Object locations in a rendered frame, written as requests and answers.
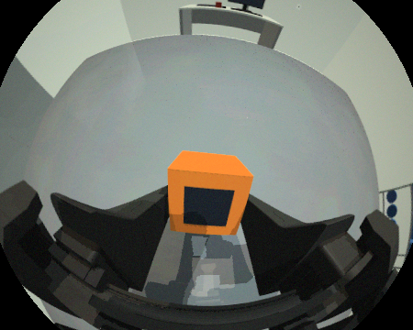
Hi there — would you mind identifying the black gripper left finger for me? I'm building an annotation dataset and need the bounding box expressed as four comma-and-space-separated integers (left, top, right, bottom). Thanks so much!
50, 184, 170, 292

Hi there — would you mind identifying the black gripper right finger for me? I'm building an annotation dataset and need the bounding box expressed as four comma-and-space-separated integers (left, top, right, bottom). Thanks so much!
240, 194, 354, 296

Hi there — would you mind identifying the orange block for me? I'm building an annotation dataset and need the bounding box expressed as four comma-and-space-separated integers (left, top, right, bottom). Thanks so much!
167, 150, 253, 236

